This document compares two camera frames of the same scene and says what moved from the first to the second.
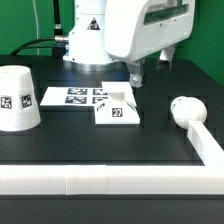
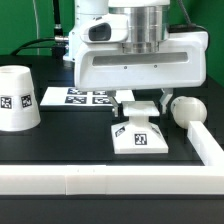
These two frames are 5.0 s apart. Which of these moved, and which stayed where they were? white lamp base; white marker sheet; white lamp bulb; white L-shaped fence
Moved: white lamp base
Stayed: white L-shaped fence; white lamp bulb; white marker sheet
